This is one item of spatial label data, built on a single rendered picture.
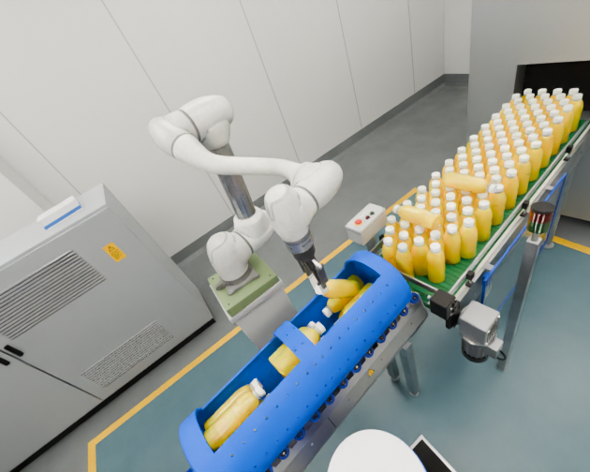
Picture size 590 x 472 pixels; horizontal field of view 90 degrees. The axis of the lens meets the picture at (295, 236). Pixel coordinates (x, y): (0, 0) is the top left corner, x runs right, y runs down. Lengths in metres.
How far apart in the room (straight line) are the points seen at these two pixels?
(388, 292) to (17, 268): 2.11
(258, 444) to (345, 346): 0.38
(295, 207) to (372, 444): 0.72
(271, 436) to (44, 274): 1.82
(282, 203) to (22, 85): 2.87
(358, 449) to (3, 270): 2.12
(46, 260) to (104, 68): 1.77
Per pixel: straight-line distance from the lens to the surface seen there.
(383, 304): 1.10
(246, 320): 1.59
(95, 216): 2.25
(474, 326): 1.42
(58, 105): 3.39
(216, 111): 1.21
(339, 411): 1.28
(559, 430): 2.24
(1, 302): 2.54
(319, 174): 0.88
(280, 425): 1.03
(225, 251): 1.40
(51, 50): 3.38
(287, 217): 0.79
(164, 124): 1.16
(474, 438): 2.15
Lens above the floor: 2.08
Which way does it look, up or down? 39 degrees down
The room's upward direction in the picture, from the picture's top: 25 degrees counter-clockwise
